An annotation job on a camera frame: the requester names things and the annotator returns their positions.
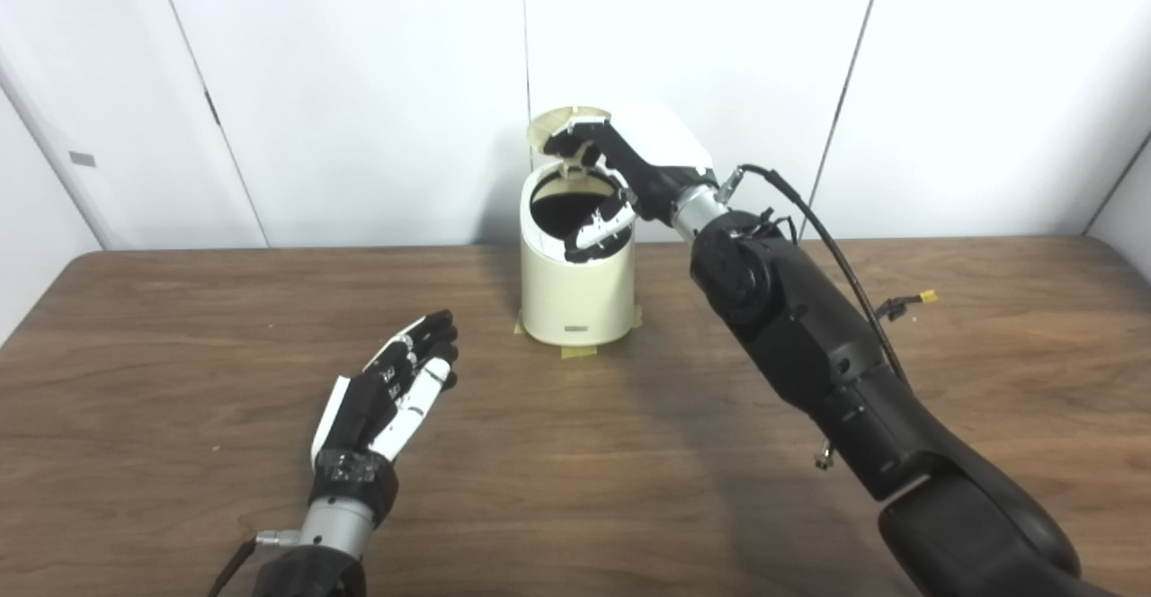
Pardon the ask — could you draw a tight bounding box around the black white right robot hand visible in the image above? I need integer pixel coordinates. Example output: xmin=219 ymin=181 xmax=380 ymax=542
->
xmin=542 ymin=102 xmax=721 ymax=263

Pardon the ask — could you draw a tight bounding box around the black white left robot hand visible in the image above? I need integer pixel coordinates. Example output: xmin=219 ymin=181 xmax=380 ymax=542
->
xmin=308 ymin=310 xmax=460 ymax=527

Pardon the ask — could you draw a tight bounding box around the cream round bin lid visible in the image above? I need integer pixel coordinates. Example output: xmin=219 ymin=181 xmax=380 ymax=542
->
xmin=526 ymin=106 xmax=613 ymax=172

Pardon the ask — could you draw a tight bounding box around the cream-colored round bin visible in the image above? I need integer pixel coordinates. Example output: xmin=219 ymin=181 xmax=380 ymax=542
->
xmin=519 ymin=165 xmax=638 ymax=348

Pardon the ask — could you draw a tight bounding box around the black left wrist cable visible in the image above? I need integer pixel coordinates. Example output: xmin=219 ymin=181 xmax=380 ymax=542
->
xmin=207 ymin=530 xmax=303 ymax=597

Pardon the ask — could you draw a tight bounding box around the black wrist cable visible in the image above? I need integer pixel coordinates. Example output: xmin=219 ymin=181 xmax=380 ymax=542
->
xmin=719 ymin=164 xmax=910 ymax=384
xmin=207 ymin=530 xmax=303 ymax=597

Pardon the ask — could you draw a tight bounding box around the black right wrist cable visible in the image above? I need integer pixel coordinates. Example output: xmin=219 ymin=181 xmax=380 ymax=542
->
xmin=719 ymin=164 xmax=910 ymax=384

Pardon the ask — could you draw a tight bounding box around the wire with yellow connector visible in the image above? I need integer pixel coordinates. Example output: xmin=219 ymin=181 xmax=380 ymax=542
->
xmin=876 ymin=290 xmax=939 ymax=323

